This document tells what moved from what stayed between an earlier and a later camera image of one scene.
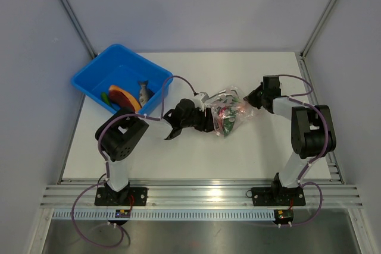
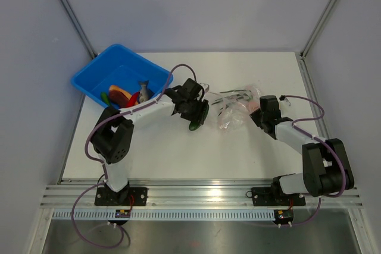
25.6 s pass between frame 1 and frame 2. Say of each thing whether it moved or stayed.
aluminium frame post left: stayed
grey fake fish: stayed
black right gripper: moved
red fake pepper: moved
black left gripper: moved
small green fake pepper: stayed
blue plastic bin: stayed
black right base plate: stayed
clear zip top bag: moved
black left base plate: stayed
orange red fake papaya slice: stayed
